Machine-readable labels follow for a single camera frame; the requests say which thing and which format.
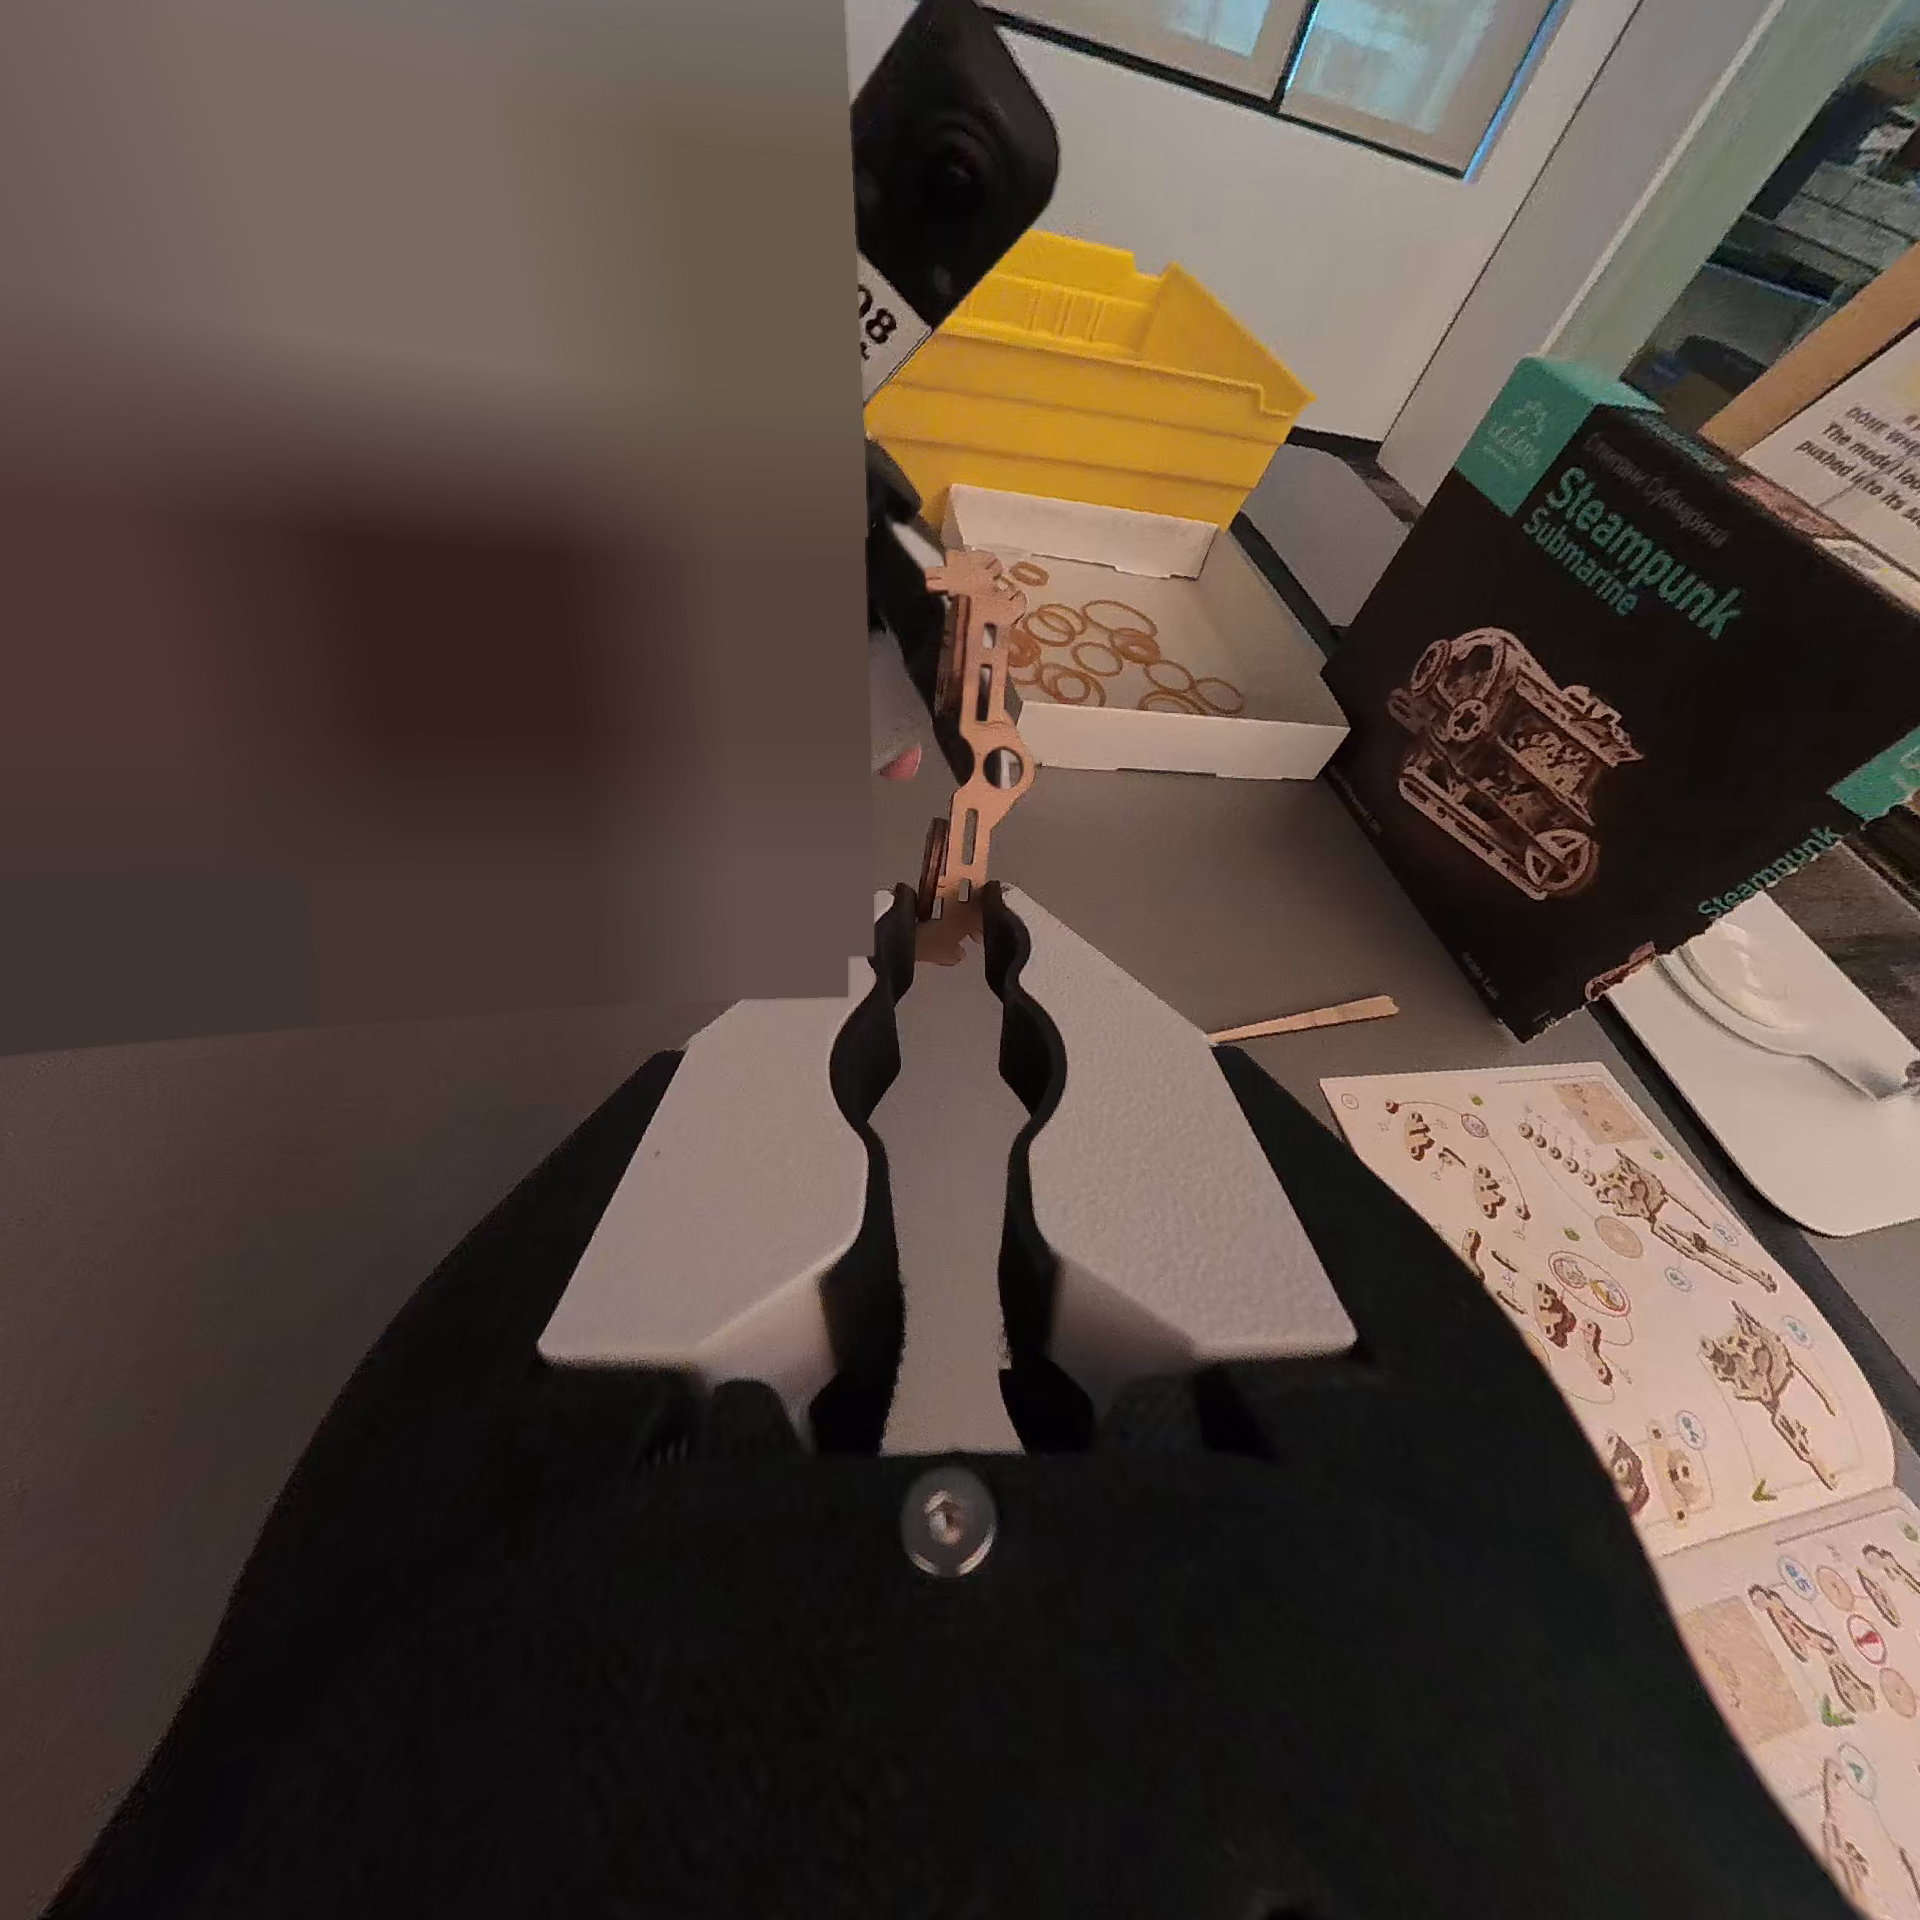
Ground thin wooden stick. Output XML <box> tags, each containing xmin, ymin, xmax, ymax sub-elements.
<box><xmin>1207</xmin><ymin>993</ymin><xmax>1401</xmax><ymax>1045</ymax></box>

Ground long wooden model strip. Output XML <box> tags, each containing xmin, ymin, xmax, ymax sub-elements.
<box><xmin>915</xmin><ymin>548</ymin><xmax>1041</xmax><ymax>969</ymax></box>

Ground black model kit box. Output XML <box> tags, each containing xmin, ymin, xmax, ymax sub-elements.
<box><xmin>1320</xmin><ymin>354</ymin><xmax>1920</xmax><ymax>1045</ymax></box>

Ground white flat stand base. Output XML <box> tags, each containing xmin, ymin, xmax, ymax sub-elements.
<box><xmin>1611</xmin><ymin>892</ymin><xmax>1920</xmax><ymax>1240</ymax></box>

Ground illustrated instruction booklet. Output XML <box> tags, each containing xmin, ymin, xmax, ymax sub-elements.
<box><xmin>1320</xmin><ymin>1064</ymin><xmax>1920</xmax><ymax>1920</ymax></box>

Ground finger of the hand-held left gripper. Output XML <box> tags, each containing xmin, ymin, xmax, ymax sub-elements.
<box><xmin>872</xmin><ymin>509</ymin><xmax>945</xmax><ymax>760</ymax></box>

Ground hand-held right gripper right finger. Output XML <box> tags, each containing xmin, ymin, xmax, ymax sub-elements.
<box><xmin>979</xmin><ymin>883</ymin><xmax>1360</xmax><ymax>1454</ymax></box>

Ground yellow plastic bin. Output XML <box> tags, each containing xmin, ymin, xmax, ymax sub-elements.
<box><xmin>864</xmin><ymin>229</ymin><xmax>1316</xmax><ymax>536</ymax></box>

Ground dark framed window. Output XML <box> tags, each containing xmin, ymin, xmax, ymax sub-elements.
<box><xmin>977</xmin><ymin>0</ymin><xmax>1568</xmax><ymax>184</ymax></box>

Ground shallow white cardboard box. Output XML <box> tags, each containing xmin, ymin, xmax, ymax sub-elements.
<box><xmin>937</xmin><ymin>483</ymin><xmax>1353</xmax><ymax>781</ymax></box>

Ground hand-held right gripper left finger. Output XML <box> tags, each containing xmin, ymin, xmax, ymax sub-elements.
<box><xmin>537</xmin><ymin>884</ymin><xmax>923</xmax><ymax>1454</ymax></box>

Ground pile of tan rubber bands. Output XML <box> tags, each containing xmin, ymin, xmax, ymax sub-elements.
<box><xmin>996</xmin><ymin>558</ymin><xmax>1251</xmax><ymax>720</ymax></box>

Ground instruction poster on board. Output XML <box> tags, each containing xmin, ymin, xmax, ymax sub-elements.
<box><xmin>1703</xmin><ymin>285</ymin><xmax>1920</xmax><ymax>536</ymax></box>

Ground storage shelf with boxes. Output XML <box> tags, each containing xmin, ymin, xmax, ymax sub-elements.
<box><xmin>1591</xmin><ymin>0</ymin><xmax>1920</xmax><ymax>406</ymax></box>

